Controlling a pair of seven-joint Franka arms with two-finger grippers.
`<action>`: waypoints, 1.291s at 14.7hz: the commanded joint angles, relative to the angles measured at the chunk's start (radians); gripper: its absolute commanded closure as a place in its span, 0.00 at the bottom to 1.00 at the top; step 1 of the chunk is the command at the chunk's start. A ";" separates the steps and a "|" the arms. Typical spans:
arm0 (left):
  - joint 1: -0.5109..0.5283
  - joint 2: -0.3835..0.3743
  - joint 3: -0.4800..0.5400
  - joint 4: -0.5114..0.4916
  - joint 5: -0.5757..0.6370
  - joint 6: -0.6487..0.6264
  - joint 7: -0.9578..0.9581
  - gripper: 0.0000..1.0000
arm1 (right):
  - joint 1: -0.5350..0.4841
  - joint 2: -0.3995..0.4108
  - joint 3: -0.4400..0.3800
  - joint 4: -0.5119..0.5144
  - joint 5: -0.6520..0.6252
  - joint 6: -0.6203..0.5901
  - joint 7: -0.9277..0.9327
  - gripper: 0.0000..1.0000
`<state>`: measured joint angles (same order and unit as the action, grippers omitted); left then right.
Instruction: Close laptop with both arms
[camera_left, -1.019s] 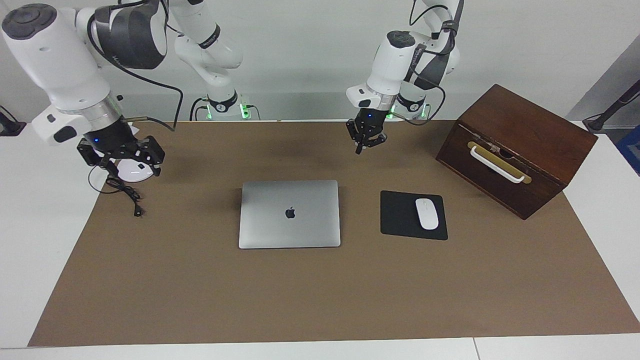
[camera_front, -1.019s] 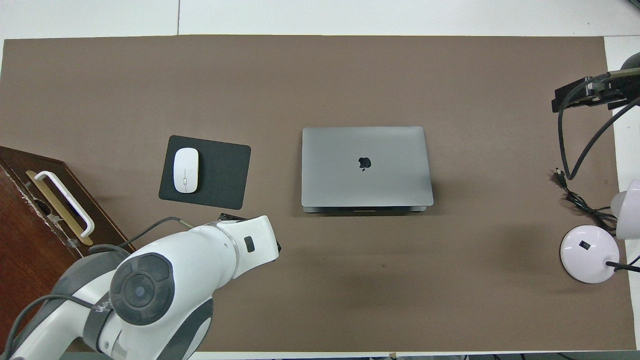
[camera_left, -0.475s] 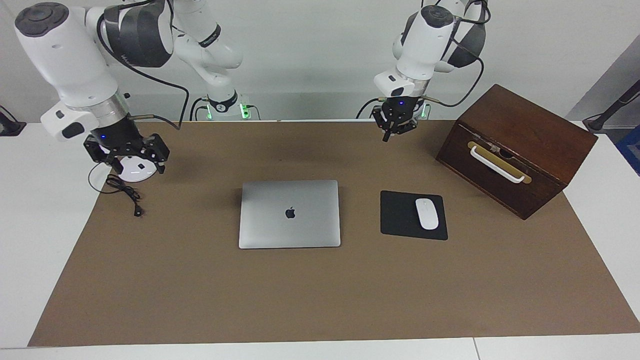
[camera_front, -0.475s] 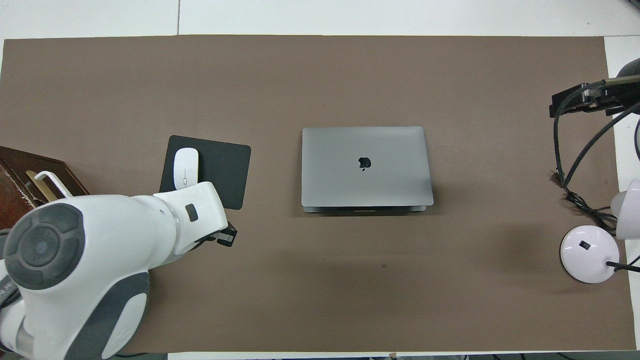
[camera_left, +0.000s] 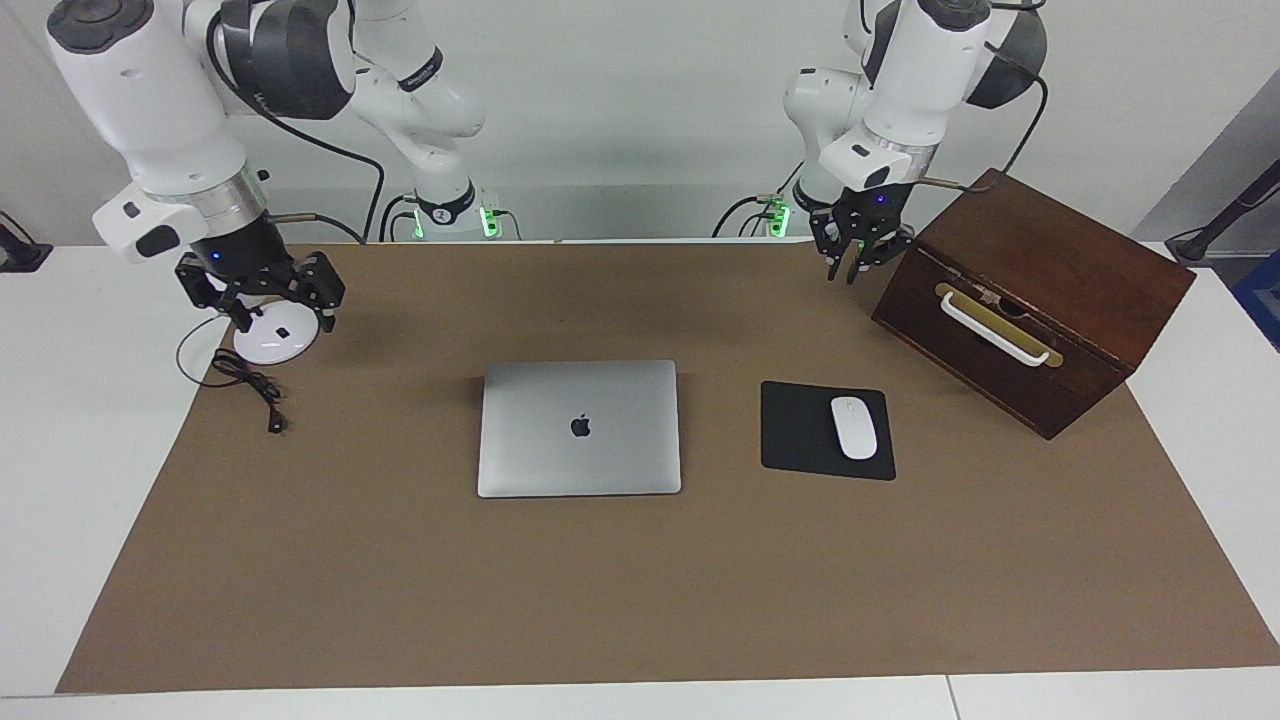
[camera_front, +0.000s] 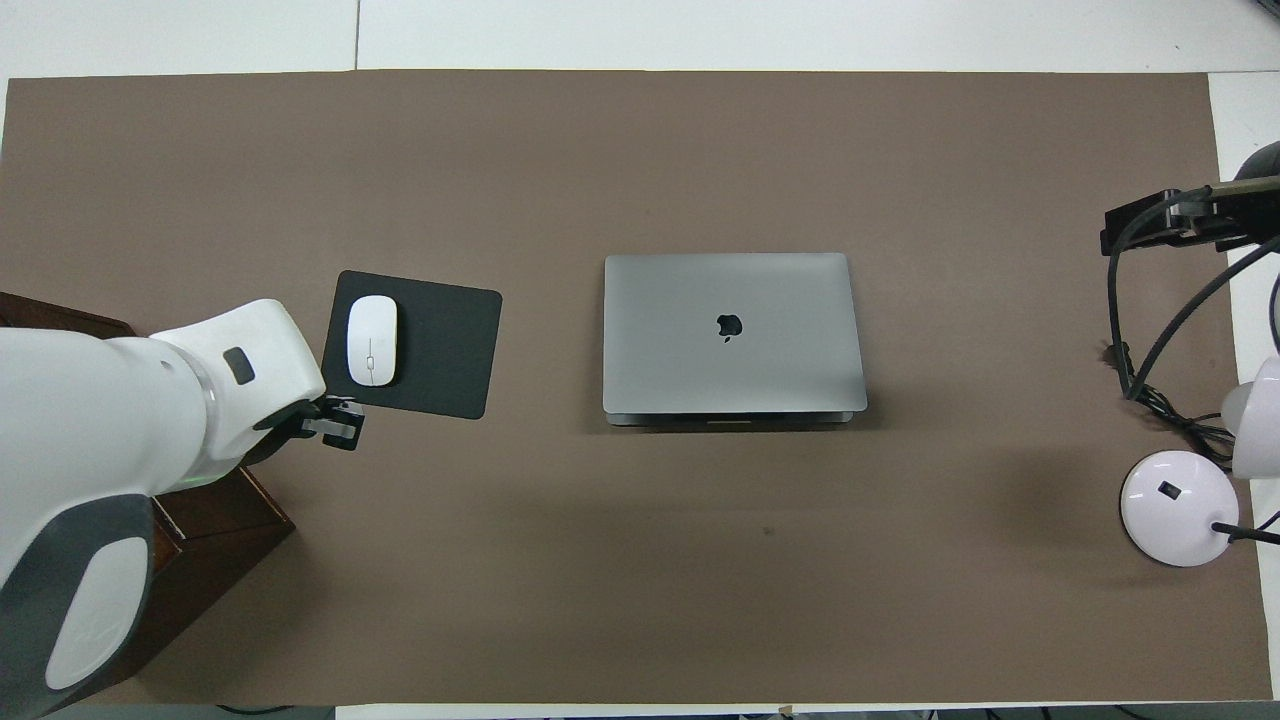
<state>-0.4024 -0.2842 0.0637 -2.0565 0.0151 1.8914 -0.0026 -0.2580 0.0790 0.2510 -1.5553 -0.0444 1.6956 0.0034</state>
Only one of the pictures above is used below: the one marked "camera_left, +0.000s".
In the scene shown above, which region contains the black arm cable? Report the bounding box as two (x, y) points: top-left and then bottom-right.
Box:
(205, 10), (387, 246)
(915, 40), (1050, 193)

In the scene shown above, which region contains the black stand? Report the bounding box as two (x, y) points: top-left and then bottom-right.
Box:
(1165, 160), (1280, 264)

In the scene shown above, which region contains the blue crate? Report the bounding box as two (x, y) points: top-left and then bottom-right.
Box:
(1232, 250), (1280, 351)

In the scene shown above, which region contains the dark wooden box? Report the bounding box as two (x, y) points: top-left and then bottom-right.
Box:
(871, 167), (1197, 441)

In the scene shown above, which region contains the white computer mouse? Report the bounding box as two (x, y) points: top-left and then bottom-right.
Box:
(830, 396), (879, 461)

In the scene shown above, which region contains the black clamp mount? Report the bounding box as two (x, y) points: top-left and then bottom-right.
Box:
(0, 212), (53, 273)

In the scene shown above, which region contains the silver laptop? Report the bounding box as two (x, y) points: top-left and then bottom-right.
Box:
(477, 359), (683, 499)

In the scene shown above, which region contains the black lamp cable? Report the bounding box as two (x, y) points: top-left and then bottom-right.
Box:
(176, 305), (289, 436)

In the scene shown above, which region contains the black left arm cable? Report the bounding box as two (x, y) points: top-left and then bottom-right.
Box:
(915, 40), (1050, 193)

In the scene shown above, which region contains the black mouse pad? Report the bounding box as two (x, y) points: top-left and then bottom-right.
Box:
(760, 380), (897, 482)

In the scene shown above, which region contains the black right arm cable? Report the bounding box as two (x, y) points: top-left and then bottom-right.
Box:
(205, 10), (387, 246)

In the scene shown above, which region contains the black base cable bundle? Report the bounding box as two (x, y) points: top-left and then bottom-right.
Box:
(378, 195), (419, 243)
(712, 150), (807, 239)

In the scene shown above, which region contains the brown table mat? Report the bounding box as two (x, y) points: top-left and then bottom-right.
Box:
(55, 240), (1280, 694)

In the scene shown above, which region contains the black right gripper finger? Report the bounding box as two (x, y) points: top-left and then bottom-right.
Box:
(293, 252), (348, 333)
(178, 268), (257, 335)

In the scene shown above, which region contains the white box handle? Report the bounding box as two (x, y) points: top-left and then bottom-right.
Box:
(935, 283), (1064, 369)

